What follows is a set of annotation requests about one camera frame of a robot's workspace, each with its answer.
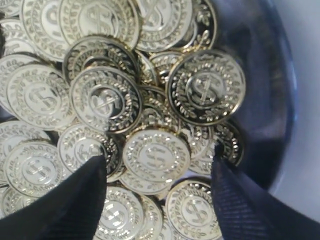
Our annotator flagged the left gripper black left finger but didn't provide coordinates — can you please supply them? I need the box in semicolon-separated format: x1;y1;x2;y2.
0;156;107;240

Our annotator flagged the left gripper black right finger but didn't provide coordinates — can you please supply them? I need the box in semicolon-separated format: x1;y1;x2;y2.
211;147;320;240

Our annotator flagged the gold dollar coin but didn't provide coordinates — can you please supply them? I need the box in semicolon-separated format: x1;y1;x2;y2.
122;128;191;183
6;62;76;131
58;0;141;49
165;178;222;240
69;66;143;134
165;49;247;126

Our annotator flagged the round silver metal plate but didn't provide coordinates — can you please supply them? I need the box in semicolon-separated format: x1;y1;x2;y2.
215;0;320;219

